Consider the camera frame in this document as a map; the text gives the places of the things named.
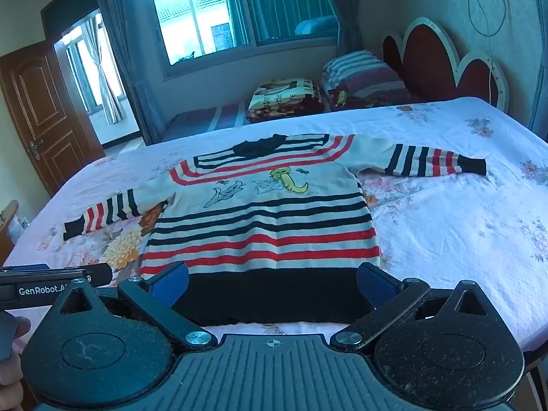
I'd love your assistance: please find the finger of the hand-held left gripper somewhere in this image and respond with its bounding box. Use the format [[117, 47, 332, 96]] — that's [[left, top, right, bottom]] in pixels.
[[82, 263, 113, 287]]

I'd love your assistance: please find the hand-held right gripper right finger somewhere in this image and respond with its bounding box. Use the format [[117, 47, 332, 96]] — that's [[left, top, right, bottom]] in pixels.
[[329, 262, 494, 349]]

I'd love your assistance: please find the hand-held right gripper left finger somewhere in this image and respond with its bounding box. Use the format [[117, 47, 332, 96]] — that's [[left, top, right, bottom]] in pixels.
[[55, 261, 219, 349]]

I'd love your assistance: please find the striped knit sweater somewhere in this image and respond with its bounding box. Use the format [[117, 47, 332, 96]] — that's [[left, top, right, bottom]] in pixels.
[[63, 134, 488, 327]]

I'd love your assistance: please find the person's left hand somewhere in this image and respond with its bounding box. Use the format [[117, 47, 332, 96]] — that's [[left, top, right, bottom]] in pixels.
[[0, 313, 32, 411]]

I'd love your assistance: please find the floral white bedspread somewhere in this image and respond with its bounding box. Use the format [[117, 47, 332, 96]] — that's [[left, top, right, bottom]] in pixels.
[[2, 96, 548, 352]]

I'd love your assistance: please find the striped mattress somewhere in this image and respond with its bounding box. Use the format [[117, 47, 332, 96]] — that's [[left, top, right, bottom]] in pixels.
[[165, 100, 253, 142]]

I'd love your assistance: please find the brown wooden door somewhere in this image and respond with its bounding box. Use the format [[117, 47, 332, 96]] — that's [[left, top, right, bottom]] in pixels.
[[0, 40, 106, 198]]

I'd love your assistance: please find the white sheer curtain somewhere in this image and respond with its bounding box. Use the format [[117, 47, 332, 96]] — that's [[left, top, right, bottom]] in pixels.
[[80, 17, 126, 126]]

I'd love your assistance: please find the folded printed blanket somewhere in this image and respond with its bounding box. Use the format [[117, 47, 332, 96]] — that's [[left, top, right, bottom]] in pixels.
[[246, 78, 329, 123]]

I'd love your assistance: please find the striped pillow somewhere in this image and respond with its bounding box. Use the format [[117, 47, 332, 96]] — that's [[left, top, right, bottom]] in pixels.
[[322, 50, 412, 99]]

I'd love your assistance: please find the grey-blue curtain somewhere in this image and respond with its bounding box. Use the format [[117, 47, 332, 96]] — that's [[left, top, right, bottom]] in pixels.
[[321, 0, 365, 68], [92, 0, 169, 146]]

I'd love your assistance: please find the red scalloped headboard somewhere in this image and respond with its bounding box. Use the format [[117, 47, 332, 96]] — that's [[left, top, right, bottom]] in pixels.
[[382, 17, 510, 114]]

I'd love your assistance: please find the folded blue quilt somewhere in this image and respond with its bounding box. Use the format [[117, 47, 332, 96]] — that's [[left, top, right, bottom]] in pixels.
[[295, 15, 340, 37]]

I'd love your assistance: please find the sliding glass window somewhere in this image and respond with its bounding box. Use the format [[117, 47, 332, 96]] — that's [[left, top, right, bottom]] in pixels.
[[139, 0, 343, 78]]

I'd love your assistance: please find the white wall cable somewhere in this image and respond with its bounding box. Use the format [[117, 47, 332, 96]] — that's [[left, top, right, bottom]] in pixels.
[[466, 0, 507, 109]]

